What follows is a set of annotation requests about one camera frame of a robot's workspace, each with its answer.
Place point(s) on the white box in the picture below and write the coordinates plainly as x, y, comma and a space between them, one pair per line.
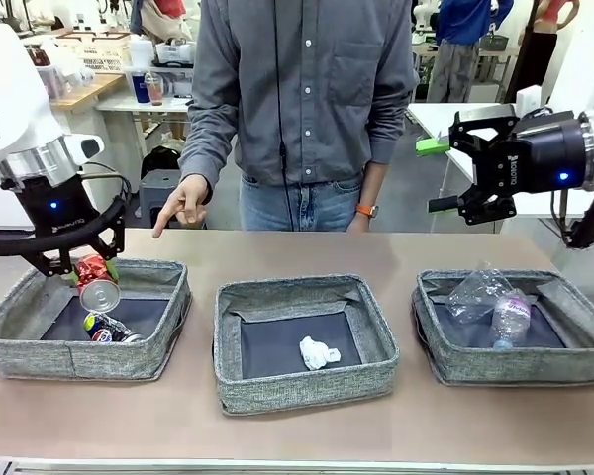
528, 99

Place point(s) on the wooden desk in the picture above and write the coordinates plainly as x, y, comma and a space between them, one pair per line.
79, 91

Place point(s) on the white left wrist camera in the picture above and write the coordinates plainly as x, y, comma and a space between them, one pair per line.
85, 147

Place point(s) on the person's left hand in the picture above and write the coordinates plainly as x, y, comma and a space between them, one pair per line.
361, 223

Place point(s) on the clear cup with red drink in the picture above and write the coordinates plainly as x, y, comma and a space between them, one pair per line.
156, 91

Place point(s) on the person's right hand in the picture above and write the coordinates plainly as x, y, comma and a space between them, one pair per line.
188, 198

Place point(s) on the white table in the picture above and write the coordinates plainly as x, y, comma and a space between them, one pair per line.
425, 123

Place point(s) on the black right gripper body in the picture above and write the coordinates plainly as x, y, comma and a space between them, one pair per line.
539, 158

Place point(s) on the beige slatted crate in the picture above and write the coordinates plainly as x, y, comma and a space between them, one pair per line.
99, 49

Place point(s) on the black bag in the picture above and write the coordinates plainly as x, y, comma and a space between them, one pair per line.
161, 158

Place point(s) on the clear plastic cup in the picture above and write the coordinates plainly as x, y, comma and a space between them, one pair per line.
475, 292

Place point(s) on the white plastic bottle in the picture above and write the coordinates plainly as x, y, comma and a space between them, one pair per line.
141, 52

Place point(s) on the person in grey shirt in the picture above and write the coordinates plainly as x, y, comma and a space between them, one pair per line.
302, 99

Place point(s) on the white paper ball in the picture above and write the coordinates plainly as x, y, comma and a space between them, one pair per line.
317, 353

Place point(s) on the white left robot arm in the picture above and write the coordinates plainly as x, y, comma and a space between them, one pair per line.
10, 99

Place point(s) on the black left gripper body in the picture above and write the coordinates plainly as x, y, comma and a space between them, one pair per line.
62, 213

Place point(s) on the person's left forearm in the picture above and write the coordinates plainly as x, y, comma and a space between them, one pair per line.
383, 148

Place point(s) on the grey plastic stool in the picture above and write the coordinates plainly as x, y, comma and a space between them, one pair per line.
161, 198

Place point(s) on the person in blue shirt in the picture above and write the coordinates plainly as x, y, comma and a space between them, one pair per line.
463, 29

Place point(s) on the crushed clear plastic bottle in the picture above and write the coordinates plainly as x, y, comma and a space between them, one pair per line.
515, 316

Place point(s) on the person's right forearm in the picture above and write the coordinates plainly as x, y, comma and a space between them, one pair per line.
203, 143

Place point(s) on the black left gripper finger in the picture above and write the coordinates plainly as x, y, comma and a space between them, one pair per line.
113, 242
54, 266

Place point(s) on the crushed red soda can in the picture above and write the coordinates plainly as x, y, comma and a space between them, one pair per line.
96, 282

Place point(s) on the crushed black soda can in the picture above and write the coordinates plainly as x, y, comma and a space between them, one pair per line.
111, 331

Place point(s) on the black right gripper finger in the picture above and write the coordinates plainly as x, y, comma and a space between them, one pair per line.
485, 208
480, 123

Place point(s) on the orange wrist watch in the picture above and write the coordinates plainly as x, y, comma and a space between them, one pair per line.
367, 210

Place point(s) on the grey fabric basket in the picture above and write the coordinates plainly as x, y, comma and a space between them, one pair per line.
515, 366
29, 346
302, 391

